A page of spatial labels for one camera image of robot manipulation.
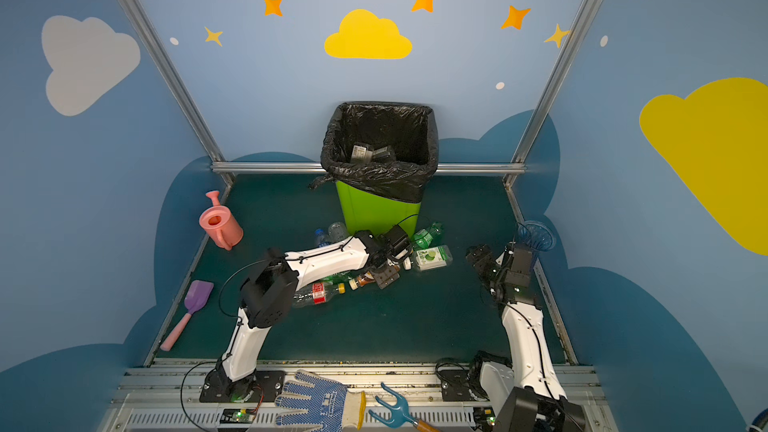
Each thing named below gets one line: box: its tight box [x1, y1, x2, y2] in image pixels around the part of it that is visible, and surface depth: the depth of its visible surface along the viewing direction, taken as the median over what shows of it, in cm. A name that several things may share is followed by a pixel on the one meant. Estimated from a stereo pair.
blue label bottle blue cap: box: [314, 228, 331, 248], surface depth 103 cm
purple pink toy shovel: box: [160, 279, 215, 351], surface depth 90 cm
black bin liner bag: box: [310, 101, 439, 203], surface depth 85 cm
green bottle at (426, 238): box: [413, 222, 444, 249], surface depth 101 cm
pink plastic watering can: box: [199, 190, 244, 250], surface depth 95 cm
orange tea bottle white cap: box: [358, 271, 375, 287], surface depth 92 cm
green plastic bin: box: [336, 180, 421, 238], surface depth 88 cm
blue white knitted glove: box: [274, 369, 366, 432], surface depth 73 cm
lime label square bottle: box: [415, 245, 453, 271], surface depth 98 cm
